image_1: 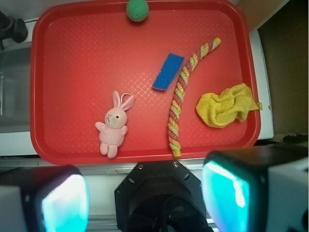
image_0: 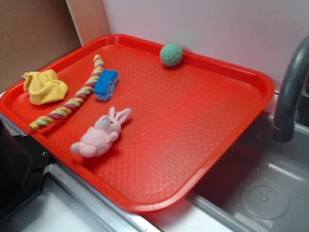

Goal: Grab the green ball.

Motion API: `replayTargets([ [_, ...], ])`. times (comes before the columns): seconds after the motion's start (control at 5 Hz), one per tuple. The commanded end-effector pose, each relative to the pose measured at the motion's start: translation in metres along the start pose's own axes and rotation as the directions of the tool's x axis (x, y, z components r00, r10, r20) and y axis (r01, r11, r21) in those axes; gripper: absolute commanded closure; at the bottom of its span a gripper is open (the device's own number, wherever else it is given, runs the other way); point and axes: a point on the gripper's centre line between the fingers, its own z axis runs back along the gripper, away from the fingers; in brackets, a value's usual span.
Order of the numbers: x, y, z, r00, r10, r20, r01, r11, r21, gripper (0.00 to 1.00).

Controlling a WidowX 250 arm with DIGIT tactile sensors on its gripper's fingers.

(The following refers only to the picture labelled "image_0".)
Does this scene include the brown cardboard panel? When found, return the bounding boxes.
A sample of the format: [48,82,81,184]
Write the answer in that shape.
[0,0,81,92]

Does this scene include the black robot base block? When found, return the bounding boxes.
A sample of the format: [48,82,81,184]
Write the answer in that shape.
[0,122,51,222]

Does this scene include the grey faucet spout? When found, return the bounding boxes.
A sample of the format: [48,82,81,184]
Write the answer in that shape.
[271,37,309,143]

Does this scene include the red plastic tray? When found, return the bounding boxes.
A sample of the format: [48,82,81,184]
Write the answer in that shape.
[0,34,276,214]

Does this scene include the round sink drain cover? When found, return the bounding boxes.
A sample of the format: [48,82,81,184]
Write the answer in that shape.
[240,180,290,219]

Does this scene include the green knitted ball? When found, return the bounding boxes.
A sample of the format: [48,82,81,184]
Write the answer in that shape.
[160,43,183,67]

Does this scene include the yellow knitted cloth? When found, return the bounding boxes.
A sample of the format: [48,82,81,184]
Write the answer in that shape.
[22,70,68,105]

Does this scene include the pink plush bunny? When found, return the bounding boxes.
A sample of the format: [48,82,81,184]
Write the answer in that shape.
[70,106,132,158]

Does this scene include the grey sink basin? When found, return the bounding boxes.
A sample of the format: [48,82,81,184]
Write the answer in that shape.
[188,109,309,232]

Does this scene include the multicolour twisted rope toy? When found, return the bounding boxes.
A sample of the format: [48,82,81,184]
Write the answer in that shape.
[29,55,105,131]

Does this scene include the light wooden board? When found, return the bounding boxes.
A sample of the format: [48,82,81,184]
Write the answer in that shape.
[66,0,111,46]

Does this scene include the blue sponge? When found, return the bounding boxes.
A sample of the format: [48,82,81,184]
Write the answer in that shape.
[93,70,119,101]

